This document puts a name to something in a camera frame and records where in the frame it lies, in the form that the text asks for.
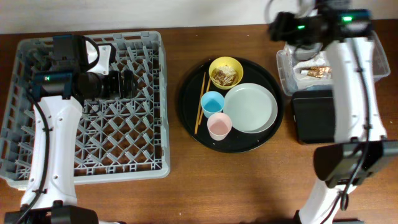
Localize light blue plastic cup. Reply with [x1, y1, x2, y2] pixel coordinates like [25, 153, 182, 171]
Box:
[204, 91, 224, 118]

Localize pink plastic cup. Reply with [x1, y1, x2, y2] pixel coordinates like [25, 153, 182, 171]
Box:
[207, 113, 232, 141]

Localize food scraps and rice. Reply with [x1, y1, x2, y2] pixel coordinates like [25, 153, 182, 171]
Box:
[211, 65, 238, 86]

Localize yellow bowl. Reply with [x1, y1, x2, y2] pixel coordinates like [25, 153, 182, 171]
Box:
[208, 57, 244, 90]

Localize white round plate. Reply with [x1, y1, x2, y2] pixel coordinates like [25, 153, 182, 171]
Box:
[223, 83, 278, 134]

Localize white napkin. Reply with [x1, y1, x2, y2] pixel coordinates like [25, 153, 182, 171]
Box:
[293, 52, 332, 82]

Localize gold snack wrapper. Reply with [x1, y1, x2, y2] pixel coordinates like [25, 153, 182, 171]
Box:
[300, 66, 332, 78]

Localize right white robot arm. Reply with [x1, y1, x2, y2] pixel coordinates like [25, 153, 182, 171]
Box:
[268, 1, 397, 223]

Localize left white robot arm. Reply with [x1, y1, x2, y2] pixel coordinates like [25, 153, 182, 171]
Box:
[4, 34, 136, 223]

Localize grey plastic dishwasher rack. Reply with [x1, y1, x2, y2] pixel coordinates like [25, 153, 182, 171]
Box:
[1, 31, 170, 190]

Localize clear plastic waste bin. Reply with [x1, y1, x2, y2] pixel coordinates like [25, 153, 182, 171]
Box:
[276, 32, 391, 96]

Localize black rectangular waste tray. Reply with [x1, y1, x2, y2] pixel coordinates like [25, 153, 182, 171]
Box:
[291, 90, 335, 144]

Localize left wooden chopstick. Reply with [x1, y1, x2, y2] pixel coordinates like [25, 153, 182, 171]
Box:
[194, 72, 206, 135]

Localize wooden chopstick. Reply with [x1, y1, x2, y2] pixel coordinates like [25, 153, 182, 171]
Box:
[198, 78, 211, 126]
[194, 72, 206, 135]

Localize right wooden chopstick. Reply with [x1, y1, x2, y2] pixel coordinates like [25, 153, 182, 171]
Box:
[198, 78, 211, 126]

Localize round black serving tray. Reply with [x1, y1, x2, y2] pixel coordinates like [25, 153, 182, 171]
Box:
[177, 58, 285, 153]

